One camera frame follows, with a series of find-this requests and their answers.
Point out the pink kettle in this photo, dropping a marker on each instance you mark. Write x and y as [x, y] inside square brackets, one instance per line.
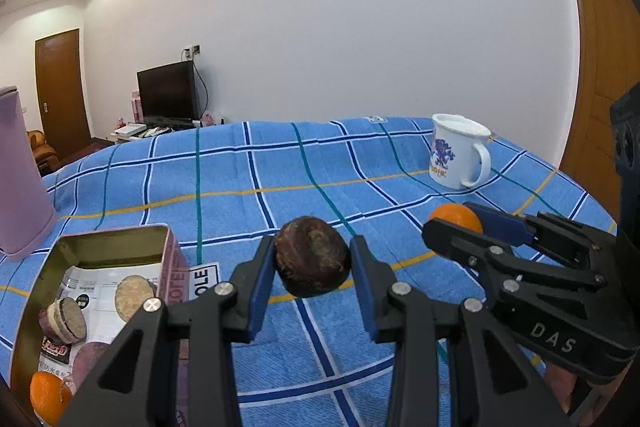
[20, 187]

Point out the white fabric label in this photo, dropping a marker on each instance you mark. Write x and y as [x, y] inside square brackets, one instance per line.
[210, 274]

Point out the light wooden door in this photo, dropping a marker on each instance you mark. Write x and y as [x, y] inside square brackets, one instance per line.
[595, 57]

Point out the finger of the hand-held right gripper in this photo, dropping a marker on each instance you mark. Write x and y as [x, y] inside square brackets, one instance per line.
[500, 222]
[465, 242]

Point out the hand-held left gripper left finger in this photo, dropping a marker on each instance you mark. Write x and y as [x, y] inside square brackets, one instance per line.
[260, 287]

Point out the black television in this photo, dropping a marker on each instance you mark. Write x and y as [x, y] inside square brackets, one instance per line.
[165, 92]

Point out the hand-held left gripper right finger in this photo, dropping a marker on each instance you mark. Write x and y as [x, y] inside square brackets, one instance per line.
[362, 287]

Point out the brown wooden door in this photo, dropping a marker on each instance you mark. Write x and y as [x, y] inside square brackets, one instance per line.
[60, 82]

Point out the blue plaid tablecloth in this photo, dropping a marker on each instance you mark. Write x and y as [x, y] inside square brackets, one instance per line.
[300, 167]

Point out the brown wooden armchair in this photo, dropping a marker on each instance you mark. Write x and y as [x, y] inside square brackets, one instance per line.
[42, 152]

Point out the white printed leaflet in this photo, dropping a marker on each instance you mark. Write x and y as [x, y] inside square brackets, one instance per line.
[95, 282]

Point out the person's right hand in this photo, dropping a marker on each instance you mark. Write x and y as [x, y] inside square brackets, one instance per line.
[557, 382]

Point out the large orange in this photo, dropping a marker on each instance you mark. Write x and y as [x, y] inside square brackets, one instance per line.
[45, 394]

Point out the dark brown fruit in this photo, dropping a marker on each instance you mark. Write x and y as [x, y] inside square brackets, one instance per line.
[312, 257]

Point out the pink metal tin box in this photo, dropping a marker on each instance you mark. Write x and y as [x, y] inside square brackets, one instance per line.
[115, 247]

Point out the whole purple sweet potato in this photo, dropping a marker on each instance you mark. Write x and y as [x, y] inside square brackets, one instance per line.
[90, 359]

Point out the white flat box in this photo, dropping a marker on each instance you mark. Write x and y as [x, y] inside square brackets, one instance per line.
[129, 131]

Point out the white enamel mug blue print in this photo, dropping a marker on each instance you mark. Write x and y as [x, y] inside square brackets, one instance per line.
[450, 157]

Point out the cut purple sweet potato piece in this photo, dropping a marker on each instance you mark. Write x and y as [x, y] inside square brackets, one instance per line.
[67, 322]

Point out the brown object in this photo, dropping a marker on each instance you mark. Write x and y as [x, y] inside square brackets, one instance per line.
[134, 298]

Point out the wall socket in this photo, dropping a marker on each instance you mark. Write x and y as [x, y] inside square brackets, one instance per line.
[191, 51]

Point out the black packet red print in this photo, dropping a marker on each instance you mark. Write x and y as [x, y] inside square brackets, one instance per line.
[52, 349]

